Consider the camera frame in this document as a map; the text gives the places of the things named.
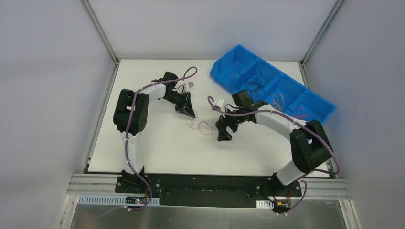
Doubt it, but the dark brown cable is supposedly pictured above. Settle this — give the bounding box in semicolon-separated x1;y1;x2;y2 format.
245;71;270;98

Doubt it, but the yellow cable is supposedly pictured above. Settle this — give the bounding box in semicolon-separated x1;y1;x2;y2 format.
270;92;286;111

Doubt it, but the orange red cable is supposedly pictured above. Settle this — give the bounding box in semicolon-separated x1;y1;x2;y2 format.
292;106;309;120

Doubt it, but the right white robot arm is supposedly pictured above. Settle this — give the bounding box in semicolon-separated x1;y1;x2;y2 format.
208;90;334;196

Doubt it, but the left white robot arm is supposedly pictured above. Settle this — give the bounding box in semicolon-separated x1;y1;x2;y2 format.
113;72;196;193

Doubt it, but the blue compartment bin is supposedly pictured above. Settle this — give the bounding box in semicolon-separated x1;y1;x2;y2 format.
210;44;337;124

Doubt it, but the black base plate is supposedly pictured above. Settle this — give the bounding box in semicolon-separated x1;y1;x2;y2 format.
115;173;302;208

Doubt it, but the aluminium frame rail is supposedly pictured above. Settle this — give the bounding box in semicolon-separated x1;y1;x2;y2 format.
67;173;352;200

